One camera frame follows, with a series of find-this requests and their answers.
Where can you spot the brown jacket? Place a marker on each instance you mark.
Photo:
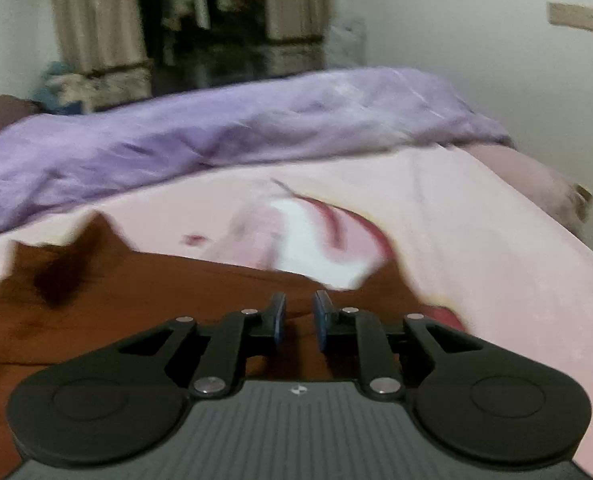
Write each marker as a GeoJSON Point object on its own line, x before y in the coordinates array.
{"type": "Point", "coordinates": [126, 300]}

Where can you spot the white covered floor fan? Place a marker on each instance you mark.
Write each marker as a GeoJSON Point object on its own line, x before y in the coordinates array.
{"type": "Point", "coordinates": [349, 42]}

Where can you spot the purple duvet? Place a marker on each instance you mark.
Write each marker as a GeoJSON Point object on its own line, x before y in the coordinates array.
{"type": "Point", "coordinates": [186, 135]}

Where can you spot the small brass wall socket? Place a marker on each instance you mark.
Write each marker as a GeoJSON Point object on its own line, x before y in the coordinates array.
{"type": "Point", "coordinates": [584, 202]}

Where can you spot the blue and white clothes pile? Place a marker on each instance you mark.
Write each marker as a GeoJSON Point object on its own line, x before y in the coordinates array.
{"type": "Point", "coordinates": [59, 87]}

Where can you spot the mauve bed sheet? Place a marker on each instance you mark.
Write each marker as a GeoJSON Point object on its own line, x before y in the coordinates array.
{"type": "Point", "coordinates": [531, 180]}

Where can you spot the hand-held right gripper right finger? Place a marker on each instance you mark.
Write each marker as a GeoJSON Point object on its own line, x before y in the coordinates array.
{"type": "Point", "coordinates": [321, 321]}

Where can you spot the mauve quilted headboard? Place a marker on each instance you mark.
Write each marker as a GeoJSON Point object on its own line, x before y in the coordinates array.
{"type": "Point", "coordinates": [4, 115]}

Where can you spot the beige wide wall socket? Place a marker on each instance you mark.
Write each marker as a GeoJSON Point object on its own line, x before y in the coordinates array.
{"type": "Point", "coordinates": [575, 17]}

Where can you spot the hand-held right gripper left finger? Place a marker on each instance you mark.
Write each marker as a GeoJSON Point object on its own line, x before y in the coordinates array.
{"type": "Point", "coordinates": [279, 321]}

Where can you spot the pink printed blanket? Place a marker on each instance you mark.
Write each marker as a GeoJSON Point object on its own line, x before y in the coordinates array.
{"type": "Point", "coordinates": [476, 240]}

